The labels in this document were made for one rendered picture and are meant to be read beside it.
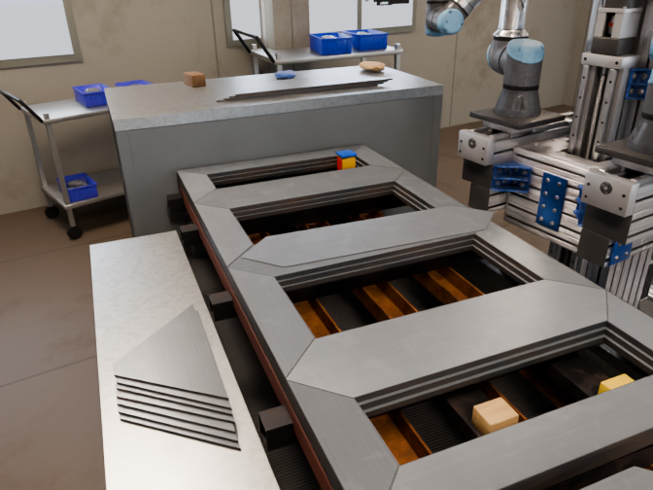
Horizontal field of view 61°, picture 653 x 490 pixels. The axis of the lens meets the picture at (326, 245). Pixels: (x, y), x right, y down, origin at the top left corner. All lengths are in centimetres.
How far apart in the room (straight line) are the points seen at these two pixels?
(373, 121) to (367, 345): 138
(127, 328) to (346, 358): 58
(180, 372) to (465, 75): 511
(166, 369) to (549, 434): 71
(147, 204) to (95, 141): 226
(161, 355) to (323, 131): 128
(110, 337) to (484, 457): 87
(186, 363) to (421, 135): 158
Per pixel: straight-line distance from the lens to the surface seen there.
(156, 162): 210
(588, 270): 214
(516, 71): 198
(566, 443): 96
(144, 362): 122
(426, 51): 555
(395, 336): 111
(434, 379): 104
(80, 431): 233
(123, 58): 432
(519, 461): 91
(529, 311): 124
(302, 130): 220
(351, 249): 142
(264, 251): 143
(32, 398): 256
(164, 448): 108
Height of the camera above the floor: 151
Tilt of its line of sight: 27 degrees down
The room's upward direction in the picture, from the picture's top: 1 degrees counter-clockwise
